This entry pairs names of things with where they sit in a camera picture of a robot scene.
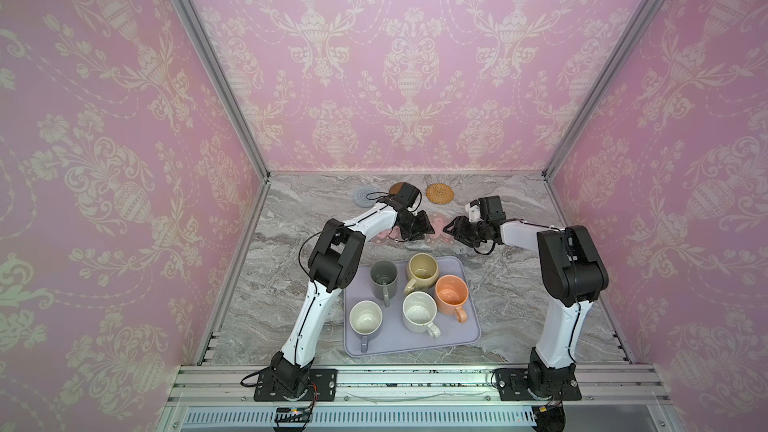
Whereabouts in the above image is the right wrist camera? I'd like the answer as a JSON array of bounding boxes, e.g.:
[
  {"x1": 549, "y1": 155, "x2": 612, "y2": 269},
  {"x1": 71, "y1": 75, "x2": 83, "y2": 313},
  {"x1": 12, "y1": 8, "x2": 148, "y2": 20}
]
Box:
[{"x1": 465, "y1": 196, "x2": 507, "y2": 223}]

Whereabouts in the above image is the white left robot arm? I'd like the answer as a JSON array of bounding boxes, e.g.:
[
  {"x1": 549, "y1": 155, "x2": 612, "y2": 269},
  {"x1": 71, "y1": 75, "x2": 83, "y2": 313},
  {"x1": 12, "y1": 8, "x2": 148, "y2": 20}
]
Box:
[{"x1": 261, "y1": 202, "x2": 434, "y2": 399}]

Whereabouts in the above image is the blue woven round coaster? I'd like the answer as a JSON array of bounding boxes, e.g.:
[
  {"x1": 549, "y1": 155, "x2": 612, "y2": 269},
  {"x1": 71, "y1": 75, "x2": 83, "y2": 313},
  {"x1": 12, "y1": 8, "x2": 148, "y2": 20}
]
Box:
[{"x1": 353, "y1": 185, "x2": 387, "y2": 209}]

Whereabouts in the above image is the orange mug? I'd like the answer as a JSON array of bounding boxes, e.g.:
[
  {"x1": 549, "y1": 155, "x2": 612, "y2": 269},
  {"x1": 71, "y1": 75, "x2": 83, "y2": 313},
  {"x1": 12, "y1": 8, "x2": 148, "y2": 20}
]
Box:
[{"x1": 434, "y1": 275, "x2": 469, "y2": 323}]

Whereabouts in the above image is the aluminium front frame rail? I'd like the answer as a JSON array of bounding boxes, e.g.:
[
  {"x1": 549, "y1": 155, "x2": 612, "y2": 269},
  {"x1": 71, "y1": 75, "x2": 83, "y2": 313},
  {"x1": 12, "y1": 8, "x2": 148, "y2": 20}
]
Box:
[{"x1": 167, "y1": 363, "x2": 672, "y2": 407}]

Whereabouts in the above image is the white perforated cable duct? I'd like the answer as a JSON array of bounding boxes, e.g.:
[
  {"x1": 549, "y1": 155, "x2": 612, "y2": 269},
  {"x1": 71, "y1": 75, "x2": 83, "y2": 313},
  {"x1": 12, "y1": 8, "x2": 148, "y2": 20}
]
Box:
[{"x1": 181, "y1": 405, "x2": 536, "y2": 431}]

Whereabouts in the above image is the grey green mug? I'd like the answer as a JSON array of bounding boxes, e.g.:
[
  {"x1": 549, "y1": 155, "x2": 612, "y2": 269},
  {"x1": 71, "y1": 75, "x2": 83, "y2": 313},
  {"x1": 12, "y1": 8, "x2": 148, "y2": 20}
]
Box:
[{"x1": 370, "y1": 261, "x2": 398, "y2": 308}]

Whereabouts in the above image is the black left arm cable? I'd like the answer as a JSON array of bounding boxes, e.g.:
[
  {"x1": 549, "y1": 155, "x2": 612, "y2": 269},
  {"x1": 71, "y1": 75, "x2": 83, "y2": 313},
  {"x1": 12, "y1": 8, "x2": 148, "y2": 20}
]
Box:
[{"x1": 297, "y1": 230, "x2": 325, "y2": 283}]

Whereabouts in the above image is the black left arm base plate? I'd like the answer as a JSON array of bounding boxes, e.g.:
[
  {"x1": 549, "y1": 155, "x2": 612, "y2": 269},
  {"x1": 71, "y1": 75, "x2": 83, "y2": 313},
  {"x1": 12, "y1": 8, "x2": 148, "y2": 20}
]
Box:
[{"x1": 253, "y1": 367, "x2": 338, "y2": 402}]

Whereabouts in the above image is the woven rattan round coaster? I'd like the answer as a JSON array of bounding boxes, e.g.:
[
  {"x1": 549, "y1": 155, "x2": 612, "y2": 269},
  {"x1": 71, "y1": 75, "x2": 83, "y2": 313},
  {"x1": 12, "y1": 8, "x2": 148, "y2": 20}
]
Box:
[{"x1": 425, "y1": 183, "x2": 455, "y2": 205}]

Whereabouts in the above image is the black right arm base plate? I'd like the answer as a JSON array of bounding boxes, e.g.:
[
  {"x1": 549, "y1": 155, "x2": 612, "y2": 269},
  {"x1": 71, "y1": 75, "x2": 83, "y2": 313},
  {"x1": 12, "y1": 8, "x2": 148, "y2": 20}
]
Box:
[{"x1": 492, "y1": 367, "x2": 582, "y2": 402}]

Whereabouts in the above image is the yellow beige mug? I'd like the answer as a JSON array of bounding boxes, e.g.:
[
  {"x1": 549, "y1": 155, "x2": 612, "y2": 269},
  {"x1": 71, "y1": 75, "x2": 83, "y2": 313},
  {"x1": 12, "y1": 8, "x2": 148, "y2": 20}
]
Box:
[{"x1": 404, "y1": 253, "x2": 440, "y2": 295}]

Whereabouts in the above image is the brown wooden round coaster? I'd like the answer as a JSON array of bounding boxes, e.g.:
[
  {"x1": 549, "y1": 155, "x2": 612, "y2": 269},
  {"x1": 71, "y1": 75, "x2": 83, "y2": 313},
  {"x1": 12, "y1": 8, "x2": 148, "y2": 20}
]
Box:
[{"x1": 389, "y1": 182, "x2": 404, "y2": 195}]

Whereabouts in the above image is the white cream mug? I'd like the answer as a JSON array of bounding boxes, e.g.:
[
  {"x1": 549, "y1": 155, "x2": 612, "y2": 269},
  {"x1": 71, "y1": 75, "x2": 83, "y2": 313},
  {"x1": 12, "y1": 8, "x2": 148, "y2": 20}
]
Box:
[{"x1": 402, "y1": 291, "x2": 441, "y2": 339}]

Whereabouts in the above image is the pink flower silicone coaster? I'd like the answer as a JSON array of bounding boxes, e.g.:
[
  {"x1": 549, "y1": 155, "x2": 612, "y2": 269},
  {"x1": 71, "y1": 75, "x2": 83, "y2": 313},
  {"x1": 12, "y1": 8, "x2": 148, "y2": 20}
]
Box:
[{"x1": 424, "y1": 213, "x2": 455, "y2": 246}]

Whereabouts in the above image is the aluminium corner frame post right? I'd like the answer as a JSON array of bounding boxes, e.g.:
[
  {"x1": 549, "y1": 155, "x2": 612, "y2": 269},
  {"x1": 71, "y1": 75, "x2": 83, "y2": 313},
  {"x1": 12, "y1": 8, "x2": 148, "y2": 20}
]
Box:
[{"x1": 542, "y1": 0, "x2": 664, "y2": 185}]

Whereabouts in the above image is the aluminium corner frame post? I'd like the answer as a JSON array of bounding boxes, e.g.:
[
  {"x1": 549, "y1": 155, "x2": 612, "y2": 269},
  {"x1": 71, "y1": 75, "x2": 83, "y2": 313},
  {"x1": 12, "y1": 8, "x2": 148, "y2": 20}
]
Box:
[
  {"x1": 542, "y1": 0, "x2": 664, "y2": 185},
  {"x1": 171, "y1": 0, "x2": 270, "y2": 183}
]

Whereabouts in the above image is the aluminium corner frame post left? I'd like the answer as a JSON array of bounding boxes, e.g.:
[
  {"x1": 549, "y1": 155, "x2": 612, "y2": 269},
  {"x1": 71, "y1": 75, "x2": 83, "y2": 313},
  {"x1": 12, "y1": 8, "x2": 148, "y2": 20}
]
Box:
[{"x1": 171, "y1": 0, "x2": 270, "y2": 183}]

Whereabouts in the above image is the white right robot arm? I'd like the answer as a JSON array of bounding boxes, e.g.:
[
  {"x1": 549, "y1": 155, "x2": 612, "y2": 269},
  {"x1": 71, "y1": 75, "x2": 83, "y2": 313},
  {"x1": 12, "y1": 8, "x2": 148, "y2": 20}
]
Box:
[{"x1": 443, "y1": 216, "x2": 609, "y2": 401}]

